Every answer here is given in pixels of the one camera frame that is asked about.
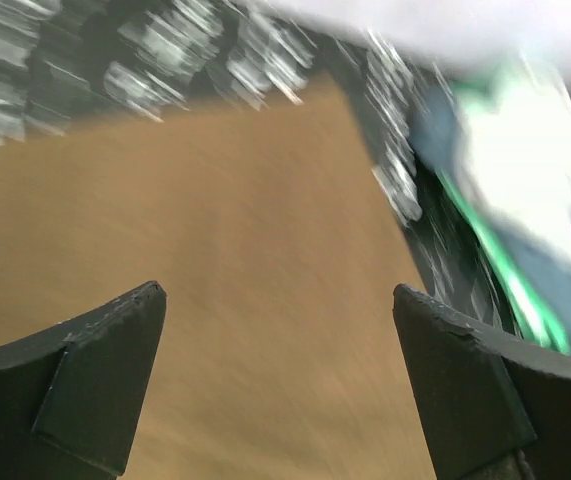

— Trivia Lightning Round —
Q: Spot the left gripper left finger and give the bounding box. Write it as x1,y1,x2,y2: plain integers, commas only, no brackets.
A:
0,281,166,479

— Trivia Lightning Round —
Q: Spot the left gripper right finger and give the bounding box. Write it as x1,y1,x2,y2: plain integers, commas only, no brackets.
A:
393,285,571,479

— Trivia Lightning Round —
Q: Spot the brown cloth napkin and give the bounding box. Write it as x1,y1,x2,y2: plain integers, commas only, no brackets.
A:
0,78,434,479

